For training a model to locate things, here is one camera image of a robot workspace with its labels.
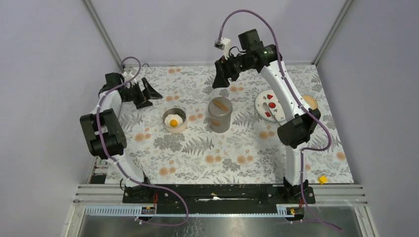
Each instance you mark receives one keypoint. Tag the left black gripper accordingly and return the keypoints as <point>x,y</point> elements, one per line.
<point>141,102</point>

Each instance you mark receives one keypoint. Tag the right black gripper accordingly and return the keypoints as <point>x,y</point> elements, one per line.
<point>221,80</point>

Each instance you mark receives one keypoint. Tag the grey lid with wooden knob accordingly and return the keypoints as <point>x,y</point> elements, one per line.
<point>220,107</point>

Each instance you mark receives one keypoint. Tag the toy fried egg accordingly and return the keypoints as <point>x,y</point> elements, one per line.
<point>173,120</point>

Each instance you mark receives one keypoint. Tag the beige round lid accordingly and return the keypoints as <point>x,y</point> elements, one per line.
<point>313,104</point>

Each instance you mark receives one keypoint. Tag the grey cylindrical lunch container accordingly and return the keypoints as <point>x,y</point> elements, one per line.
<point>219,124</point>

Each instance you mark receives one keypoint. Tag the metal food tongs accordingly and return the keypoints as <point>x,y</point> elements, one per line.
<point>267,109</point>

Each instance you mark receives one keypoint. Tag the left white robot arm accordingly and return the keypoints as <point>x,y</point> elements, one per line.
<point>102,130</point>

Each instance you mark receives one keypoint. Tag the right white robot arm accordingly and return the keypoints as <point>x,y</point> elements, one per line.
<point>283,102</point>

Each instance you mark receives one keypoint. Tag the round steel lunch bowl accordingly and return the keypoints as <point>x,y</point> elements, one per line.
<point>179,112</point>

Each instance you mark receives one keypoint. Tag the white patterned plate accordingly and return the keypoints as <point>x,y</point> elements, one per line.
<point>269,97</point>

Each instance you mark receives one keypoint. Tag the floral patterned table mat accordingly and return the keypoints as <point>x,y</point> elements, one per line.
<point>250,152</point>

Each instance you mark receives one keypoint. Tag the small yellow block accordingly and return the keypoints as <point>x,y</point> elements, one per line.
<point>322,180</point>

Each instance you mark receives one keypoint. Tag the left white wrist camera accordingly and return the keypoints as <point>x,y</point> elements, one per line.
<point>130,76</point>

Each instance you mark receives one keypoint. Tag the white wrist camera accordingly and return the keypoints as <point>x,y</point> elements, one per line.
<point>130,76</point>
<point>225,45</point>

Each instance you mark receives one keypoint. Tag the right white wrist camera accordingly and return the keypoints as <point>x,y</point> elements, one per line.
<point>225,45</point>

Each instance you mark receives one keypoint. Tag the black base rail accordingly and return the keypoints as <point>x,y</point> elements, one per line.
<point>219,199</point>

